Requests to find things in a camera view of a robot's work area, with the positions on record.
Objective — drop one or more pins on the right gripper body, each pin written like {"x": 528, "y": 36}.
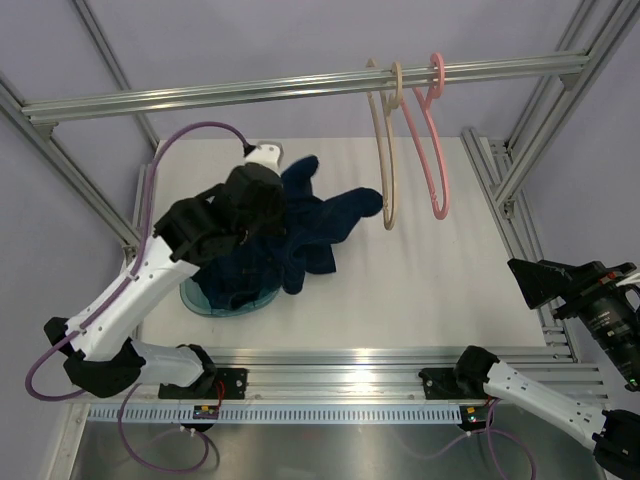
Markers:
{"x": 599, "y": 287}

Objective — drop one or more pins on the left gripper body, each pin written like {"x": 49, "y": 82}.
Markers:
{"x": 269, "y": 224}

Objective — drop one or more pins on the dark denim skirt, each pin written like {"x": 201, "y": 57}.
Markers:
{"x": 256, "y": 260}

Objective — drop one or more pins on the beige wooden hanger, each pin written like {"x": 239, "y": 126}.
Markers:
{"x": 385, "y": 142}

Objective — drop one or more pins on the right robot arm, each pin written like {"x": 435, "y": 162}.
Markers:
{"x": 572, "y": 398}

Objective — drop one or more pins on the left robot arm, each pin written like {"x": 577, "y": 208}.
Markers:
{"x": 102, "y": 358}

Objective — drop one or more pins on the teal plastic basin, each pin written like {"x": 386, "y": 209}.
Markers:
{"x": 227, "y": 299}

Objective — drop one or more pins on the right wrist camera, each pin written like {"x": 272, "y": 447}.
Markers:
{"x": 631, "y": 280}

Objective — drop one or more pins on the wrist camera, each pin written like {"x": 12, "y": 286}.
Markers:
{"x": 631, "y": 280}
{"x": 267, "y": 154}

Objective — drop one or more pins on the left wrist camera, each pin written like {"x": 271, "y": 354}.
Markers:
{"x": 267, "y": 154}

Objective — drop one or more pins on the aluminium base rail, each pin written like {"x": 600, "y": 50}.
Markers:
{"x": 391, "y": 375}

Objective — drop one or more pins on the slotted cable duct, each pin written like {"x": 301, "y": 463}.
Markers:
{"x": 280, "y": 414}

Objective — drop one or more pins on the left aluminium frame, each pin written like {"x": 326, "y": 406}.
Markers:
{"x": 61, "y": 191}

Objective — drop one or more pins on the aluminium frame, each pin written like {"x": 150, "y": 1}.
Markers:
{"x": 61, "y": 191}
{"x": 504, "y": 227}

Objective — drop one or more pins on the aluminium hanging rail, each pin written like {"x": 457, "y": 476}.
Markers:
{"x": 132, "y": 102}

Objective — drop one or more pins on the right aluminium frame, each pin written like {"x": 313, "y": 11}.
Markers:
{"x": 504, "y": 227}

